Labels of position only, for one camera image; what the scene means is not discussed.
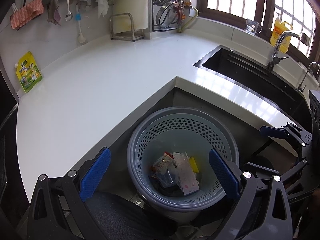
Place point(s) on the window with bars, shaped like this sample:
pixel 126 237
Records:
pixel 303 15

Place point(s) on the hanging steel ladle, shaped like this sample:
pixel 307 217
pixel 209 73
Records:
pixel 69 14

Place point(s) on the steel cutting board rack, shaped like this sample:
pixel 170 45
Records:
pixel 122 27

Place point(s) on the black kitchen sink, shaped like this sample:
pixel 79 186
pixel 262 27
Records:
pixel 255 78

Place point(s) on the glass mug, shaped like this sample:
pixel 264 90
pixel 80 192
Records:
pixel 253 27

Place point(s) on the yellow plastic lid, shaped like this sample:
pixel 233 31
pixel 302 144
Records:
pixel 193 165

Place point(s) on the purple grey hanging cloth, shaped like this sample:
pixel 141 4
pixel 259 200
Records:
pixel 53 13

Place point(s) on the white cutting board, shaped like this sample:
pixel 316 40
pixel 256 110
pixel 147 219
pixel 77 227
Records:
pixel 137 8

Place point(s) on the pink toothbrush package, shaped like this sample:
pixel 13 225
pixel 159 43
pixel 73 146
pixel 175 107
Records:
pixel 186 177

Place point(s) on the black lid rack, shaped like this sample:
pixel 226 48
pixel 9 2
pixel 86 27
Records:
pixel 155 9

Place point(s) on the grey perforated trash basket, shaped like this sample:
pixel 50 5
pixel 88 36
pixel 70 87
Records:
pixel 182 130

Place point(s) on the clear plastic container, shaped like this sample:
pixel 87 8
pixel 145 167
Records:
pixel 169 178

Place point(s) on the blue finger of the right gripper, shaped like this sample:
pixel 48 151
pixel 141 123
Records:
pixel 278 133

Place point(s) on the red white snack wrapper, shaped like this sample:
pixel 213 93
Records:
pixel 164 165

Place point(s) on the yellow green seasoning pouch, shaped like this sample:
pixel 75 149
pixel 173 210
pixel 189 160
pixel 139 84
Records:
pixel 28 72

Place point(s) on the small chrome tap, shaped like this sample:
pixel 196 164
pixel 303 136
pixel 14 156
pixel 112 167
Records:
pixel 312 72

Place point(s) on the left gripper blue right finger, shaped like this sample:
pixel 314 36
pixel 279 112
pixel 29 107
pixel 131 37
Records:
pixel 243 187

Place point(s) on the blue white bottle brush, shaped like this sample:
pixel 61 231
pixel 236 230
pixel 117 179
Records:
pixel 81 38

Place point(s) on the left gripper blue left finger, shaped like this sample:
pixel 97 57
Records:
pixel 54 198

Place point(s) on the pink wavy dishcloth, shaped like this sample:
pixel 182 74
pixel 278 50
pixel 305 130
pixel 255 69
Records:
pixel 26 14

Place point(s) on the white hanging cloth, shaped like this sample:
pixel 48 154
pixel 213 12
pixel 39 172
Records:
pixel 103 6

